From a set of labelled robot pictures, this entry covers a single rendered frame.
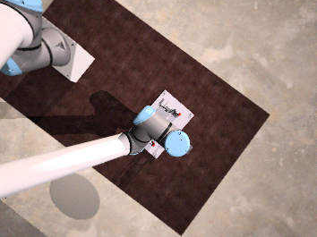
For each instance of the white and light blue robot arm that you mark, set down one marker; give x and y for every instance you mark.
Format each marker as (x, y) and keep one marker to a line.
(21, 26)

